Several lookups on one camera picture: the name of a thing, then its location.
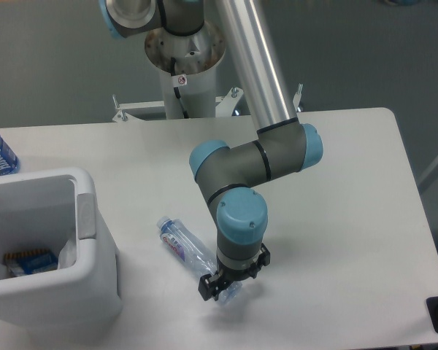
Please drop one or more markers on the crushed clear plastic bottle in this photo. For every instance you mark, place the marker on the crushed clear plastic bottle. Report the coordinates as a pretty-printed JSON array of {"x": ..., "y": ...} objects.
[{"x": 189, "y": 249}]

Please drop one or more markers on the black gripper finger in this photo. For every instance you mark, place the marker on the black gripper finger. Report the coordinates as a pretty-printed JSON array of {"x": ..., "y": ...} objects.
[
  {"x": 210, "y": 286},
  {"x": 262, "y": 260}
]

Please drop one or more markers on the blue snack packet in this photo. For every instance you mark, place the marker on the blue snack packet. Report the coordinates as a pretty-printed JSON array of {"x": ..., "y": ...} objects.
[{"x": 30, "y": 262}]

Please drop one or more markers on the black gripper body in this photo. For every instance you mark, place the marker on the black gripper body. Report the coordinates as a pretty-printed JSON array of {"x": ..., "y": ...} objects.
[{"x": 229, "y": 274}]

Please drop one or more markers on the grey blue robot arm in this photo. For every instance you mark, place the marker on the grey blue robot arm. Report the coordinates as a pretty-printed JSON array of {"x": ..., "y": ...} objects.
[{"x": 226, "y": 175}]

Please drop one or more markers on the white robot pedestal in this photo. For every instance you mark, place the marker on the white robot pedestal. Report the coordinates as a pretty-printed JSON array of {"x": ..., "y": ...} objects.
[{"x": 187, "y": 68}]

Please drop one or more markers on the white pedestal base frame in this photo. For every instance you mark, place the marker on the white pedestal base frame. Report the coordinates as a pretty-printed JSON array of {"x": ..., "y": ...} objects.
[{"x": 233, "y": 104}]

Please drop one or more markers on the white trash can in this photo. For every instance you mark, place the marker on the white trash can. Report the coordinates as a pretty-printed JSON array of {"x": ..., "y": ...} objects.
[{"x": 48, "y": 210}]

